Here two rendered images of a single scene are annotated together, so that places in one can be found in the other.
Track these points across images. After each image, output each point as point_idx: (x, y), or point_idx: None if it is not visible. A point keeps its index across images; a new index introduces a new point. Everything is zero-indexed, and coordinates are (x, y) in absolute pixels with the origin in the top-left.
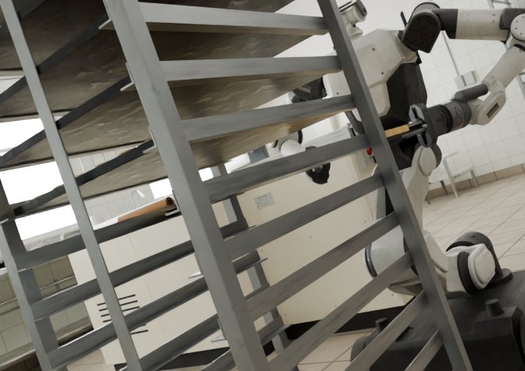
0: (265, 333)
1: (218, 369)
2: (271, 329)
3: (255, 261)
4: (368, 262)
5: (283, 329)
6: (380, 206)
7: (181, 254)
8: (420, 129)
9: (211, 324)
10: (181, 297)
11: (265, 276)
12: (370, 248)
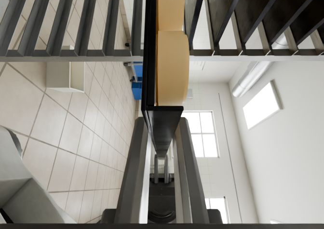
0: (59, 36)
1: None
2: (57, 43)
3: (106, 50)
4: (1, 126)
5: (49, 42)
6: (41, 214)
7: None
8: (141, 187)
9: (91, 2)
10: None
11: (91, 56)
12: (10, 133)
